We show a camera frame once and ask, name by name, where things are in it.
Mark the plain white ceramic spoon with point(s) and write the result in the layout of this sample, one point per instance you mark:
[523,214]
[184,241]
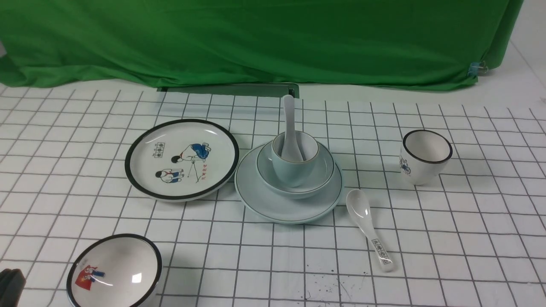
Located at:
[290,151]

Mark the pale blue cup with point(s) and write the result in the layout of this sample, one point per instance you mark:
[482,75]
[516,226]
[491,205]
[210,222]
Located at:
[293,173]

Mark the pale blue shallow bowl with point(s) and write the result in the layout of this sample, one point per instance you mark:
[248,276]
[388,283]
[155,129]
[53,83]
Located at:
[317,180]

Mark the pale blue plain plate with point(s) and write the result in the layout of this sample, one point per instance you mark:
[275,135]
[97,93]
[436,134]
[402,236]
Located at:
[260,199]

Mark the white plate with cartoon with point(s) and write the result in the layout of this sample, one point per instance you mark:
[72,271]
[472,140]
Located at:
[182,160]

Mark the white spoon with label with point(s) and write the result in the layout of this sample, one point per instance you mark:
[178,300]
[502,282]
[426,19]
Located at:
[359,210]

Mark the white cup black rim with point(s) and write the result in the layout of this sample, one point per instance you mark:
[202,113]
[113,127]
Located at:
[424,154]

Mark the white bowl with cartoon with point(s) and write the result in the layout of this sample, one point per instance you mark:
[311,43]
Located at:
[116,271]

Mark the green backdrop cloth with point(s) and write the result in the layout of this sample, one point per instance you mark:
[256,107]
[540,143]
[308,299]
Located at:
[425,45]

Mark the blue binder clip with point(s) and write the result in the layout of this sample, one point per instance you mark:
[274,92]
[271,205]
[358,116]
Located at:
[477,69]

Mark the black object at corner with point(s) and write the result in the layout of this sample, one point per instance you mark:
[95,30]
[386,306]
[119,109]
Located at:
[12,283]

